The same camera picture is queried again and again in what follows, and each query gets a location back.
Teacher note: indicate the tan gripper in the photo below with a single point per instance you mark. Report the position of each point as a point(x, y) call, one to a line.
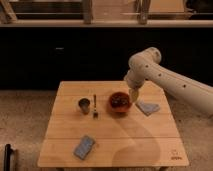
point(133, 93)

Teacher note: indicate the dark grape bunch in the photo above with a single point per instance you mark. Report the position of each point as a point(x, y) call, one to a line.
point(118, 101)

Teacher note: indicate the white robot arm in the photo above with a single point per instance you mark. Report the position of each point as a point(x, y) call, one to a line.
point(146, 65)

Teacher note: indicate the orange bowl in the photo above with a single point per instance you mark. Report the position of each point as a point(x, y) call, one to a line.
point(121, 109)

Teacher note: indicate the blue folded cloth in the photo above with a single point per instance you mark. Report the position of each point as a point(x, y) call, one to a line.
point(147, 108)

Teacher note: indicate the dark metal cup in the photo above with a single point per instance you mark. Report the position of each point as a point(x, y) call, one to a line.
point(84, 105)

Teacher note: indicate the wooden folding table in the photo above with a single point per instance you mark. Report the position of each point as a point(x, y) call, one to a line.
point(129, 140)

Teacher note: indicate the blue sponge near front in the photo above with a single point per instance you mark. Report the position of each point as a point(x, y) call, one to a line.
point(84, 147)

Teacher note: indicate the black object at floor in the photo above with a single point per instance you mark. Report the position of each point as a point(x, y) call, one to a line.
point(9, 158)

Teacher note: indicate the wooden shelf frame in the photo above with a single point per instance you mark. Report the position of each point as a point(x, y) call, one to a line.
point(106, 13)

